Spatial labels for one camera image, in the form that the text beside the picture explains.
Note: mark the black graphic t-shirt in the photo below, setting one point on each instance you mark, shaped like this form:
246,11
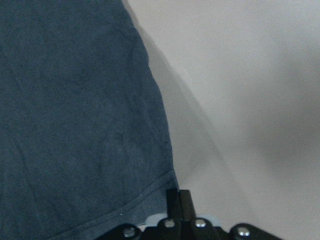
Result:
84,138

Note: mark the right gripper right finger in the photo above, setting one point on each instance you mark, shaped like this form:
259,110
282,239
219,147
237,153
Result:
186,205

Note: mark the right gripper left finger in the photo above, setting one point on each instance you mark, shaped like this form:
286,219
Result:
173,205

